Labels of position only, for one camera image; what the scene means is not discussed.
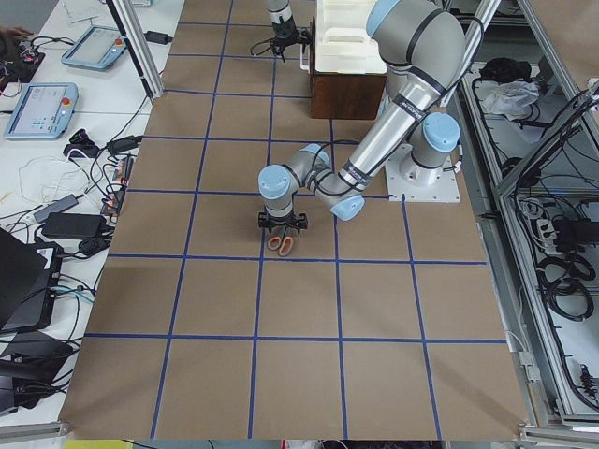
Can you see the white crumpled cloth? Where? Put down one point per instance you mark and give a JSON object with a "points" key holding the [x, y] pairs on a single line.
{"points": [[513, 100]]}

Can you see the black gripper body drawer arm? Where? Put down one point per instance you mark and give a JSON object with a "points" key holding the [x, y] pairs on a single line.
{"points": [[283, 33]]}

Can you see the aluminium frame post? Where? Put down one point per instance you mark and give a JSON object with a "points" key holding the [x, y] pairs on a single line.
{"points": [[128, 24]]}

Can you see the lower blue teach pendant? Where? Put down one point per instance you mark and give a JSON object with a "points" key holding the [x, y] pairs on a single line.
{"points": [[43, 111]]}

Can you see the orange handled scissors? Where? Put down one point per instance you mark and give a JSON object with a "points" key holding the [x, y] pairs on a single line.
{"points": [[281, 242]]}

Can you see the dark brown wooden cabinet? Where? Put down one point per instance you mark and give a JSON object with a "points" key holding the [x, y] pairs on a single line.
{"points": [[341, 96]]}

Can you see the cream plastic tray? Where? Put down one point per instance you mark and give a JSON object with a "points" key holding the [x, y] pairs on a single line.
{"points": [[341, 43]]}

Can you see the blue teach pendant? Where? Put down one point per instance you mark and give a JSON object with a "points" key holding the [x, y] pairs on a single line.
{"points": [[97, 49], [43, 111]]}

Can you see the upper blue teach pendant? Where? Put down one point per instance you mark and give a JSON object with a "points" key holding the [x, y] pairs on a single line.
{"points": [[97, 49]]}

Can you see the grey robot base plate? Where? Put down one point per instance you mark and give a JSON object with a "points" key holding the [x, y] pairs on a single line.
{"points": [[409, 182]]}

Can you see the large black power brick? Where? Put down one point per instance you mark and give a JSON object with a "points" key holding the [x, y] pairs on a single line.
{"points": [[73, 226]]}

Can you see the black gripper body scissors arm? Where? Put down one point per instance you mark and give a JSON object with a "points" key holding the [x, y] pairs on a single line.
{"points": [[282, 224]]}

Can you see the black laptop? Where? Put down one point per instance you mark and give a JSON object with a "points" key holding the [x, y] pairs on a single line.
{"points": [[29, 272]]}

